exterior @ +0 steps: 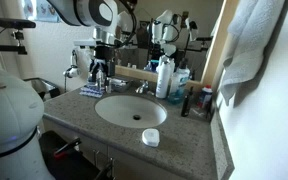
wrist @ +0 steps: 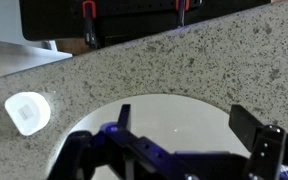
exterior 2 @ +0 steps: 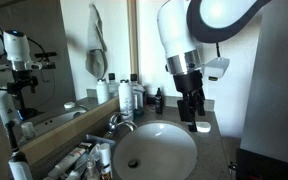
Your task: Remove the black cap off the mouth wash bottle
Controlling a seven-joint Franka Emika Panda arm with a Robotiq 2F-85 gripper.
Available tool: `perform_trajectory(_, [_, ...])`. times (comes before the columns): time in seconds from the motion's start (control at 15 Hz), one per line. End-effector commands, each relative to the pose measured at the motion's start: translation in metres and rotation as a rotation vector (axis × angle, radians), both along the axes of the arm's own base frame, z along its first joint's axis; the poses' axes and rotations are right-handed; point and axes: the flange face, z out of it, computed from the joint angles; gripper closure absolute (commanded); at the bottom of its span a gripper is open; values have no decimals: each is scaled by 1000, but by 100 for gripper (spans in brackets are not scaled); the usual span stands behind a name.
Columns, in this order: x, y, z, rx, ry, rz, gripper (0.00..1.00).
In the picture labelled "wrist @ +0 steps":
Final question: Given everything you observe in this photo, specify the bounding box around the left orange black clamp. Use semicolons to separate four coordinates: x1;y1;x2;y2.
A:
82;0;99;49

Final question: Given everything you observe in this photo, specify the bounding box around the black perforated board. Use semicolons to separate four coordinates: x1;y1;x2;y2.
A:
19;0;271;41

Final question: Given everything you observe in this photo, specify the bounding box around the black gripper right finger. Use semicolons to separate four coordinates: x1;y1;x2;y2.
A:
229;104;263;151

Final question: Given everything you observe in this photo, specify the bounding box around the white plastic lid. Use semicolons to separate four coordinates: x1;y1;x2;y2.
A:
4;92;51;136

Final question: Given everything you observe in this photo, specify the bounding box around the right orange black clamp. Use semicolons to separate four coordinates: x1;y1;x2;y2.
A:
175;0;190;27

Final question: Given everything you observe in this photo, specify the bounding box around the orange black clamp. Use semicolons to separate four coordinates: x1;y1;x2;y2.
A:
175;0;190;27
82;0;99;49

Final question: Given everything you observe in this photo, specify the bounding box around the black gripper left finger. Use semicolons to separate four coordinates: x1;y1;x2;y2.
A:
118;104;131;130

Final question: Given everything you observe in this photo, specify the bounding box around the round sink basin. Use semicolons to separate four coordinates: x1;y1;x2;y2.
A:
47;94;249;180

